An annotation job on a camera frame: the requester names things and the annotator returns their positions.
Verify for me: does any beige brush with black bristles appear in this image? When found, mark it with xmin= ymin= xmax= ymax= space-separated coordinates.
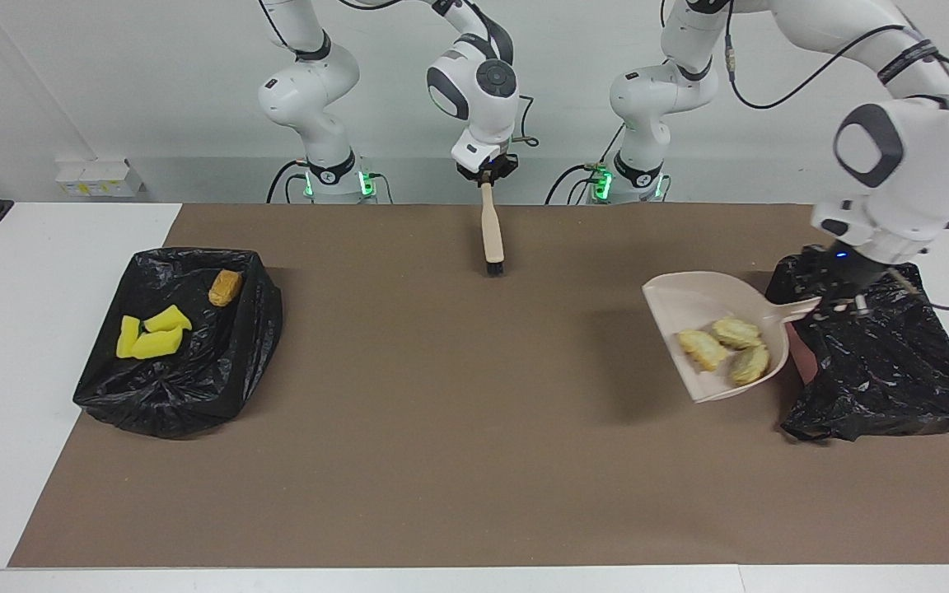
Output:
xmin=479 ymin=181 xmax=506 ymax=276

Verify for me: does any orange striped croissant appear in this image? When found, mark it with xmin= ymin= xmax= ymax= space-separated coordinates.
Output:
xmin=711 ymin=317 xmax=764 ymax=350

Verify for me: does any pale bread chunk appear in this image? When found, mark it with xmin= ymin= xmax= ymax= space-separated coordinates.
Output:
xmin=678 ymin=329 xmax=729 ymax=373
xmin=728 ymin=344 xmax=770 ymax=388

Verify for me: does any beige plastic dustpan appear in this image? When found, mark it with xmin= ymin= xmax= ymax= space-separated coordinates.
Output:
xmin=642 ymin=271 xmax=821 ymax=404

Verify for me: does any yellow notched sponge piece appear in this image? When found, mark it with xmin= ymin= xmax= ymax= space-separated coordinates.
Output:
xmin=130 ymin=328 xmax=187 ymax=361

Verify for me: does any pink plastic bin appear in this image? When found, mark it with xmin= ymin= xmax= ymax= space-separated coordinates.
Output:
xmin=788 ymin=338 xmax=819 ymax=385

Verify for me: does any black plastic trash bag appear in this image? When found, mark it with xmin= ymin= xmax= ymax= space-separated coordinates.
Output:
xmin=764 ymin=245 xmax=949 ymax=443
xmin=72 ymin=247 xmax=284 ymax=439

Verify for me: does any brown table mat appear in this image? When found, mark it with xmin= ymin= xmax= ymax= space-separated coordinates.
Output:
xmin=9 ymin=203 xmax=949 ymax=567

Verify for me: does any black base cable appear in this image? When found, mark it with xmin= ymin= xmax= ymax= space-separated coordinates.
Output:
xmin=545 ymin=163 xmax=607 ymax=204
xmin=267 ymin=159 xmax=311 ymax=204

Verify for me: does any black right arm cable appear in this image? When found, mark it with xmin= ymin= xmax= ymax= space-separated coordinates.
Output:
xmin=260 ymin=0 xmax=541 ymax=149

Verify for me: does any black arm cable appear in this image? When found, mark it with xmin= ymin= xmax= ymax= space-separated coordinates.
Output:
xmin=722 ymin=0 xmax=949 ymax=312
xmin=260 ymin=0 xmax=541 ymax=149

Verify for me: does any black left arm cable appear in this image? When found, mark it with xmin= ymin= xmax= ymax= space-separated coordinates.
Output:
xmin=722 ymin=0 xmax=949 ymax=312

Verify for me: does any white wall socket box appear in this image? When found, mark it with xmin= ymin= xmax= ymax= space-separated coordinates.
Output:
xmin=54 ymin=159 xmax=146 ymax=198

